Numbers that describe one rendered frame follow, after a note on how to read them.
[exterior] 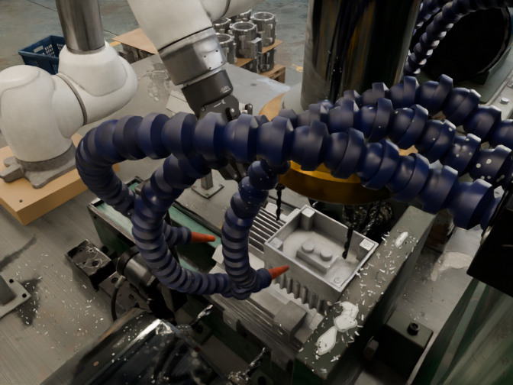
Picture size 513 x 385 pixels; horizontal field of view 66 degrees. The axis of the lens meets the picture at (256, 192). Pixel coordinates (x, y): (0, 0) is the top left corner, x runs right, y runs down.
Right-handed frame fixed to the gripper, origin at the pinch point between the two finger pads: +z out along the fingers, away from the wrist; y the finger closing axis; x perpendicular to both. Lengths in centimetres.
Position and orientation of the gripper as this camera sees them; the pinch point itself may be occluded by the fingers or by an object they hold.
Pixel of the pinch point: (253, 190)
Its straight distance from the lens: 67.2
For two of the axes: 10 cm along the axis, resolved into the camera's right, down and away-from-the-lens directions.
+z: 3.8, 8.6, 3.5
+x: -6.7, 0.0, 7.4
